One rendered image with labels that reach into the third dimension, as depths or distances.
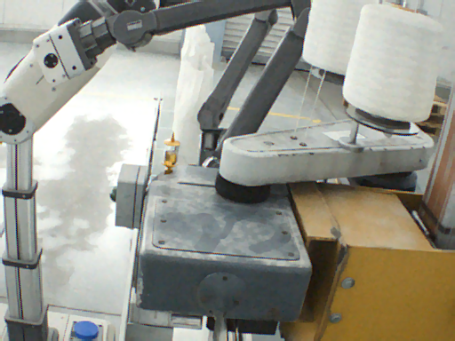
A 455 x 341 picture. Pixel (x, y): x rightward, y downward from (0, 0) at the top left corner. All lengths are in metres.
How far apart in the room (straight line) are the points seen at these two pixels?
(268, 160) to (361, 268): 0.22
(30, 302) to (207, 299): 1.24
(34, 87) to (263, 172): 0.77
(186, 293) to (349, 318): 0.29
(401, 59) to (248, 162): 0.29
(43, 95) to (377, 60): 0.93
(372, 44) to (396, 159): 0.35
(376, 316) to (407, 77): 0.39
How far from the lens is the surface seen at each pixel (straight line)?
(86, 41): 1.24
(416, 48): 0.78
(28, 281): 1.89
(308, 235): 0.83
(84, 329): 1.34
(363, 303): 0.91
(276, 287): 0.77
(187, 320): 1.09
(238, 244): 0.78
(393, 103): 0.78
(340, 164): 0.98
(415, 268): 0.90
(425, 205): 1.03
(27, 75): 1.46
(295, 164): 0.91
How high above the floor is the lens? 1.72
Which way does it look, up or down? 23 degrees down
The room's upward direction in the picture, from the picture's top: 9 degrees clockwise
